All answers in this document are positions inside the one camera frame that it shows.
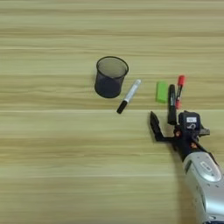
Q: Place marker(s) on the white marker with black cap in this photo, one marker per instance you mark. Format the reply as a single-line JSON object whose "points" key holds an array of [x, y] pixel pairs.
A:
{"points": [[130, 94]]}

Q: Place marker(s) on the green eraser block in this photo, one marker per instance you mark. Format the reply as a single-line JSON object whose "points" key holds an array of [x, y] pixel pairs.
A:
{"points": [[161, 92]]}

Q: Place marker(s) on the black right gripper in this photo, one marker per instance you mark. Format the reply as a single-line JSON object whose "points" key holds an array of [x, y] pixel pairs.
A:
{"points": [[185, 143]]}

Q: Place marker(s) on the black mesh pen cup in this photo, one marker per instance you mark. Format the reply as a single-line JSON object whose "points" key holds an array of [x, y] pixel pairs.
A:
{"points": [[108, 87]]}

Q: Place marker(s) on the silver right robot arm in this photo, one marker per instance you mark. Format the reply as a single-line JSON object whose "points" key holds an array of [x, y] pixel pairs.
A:
{"points": [[205, 183]]}

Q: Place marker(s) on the red marker pen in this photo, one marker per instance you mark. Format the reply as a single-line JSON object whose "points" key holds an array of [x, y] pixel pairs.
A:
{"points": [[180, 87]]}

